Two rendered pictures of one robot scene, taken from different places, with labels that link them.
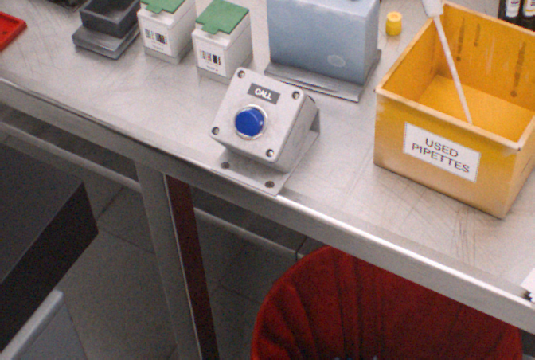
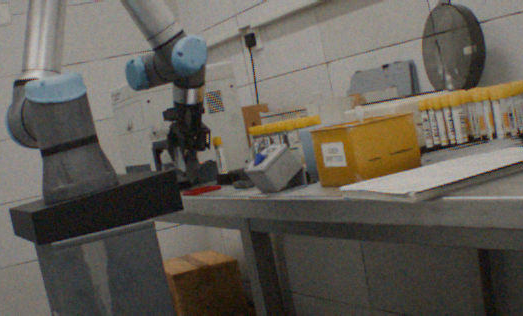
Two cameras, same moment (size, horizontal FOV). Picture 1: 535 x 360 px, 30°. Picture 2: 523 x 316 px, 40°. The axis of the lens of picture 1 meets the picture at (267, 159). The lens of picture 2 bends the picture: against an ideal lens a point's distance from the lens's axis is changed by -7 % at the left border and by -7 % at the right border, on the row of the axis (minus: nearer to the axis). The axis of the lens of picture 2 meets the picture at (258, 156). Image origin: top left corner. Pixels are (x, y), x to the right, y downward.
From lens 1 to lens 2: 106 cm
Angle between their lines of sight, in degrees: 53
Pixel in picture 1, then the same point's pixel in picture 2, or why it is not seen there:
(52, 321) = (145, 230)
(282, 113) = (273, 153)
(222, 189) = (252, 208)
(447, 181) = (340, 175)
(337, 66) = not seen: hidden behind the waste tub
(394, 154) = (323, 171)
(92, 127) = (217, 202)
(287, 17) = (307, 141)
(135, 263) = not seen: outside the picture
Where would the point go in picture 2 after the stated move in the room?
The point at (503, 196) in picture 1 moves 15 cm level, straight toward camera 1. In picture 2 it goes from (355, 166) to (286, 187)
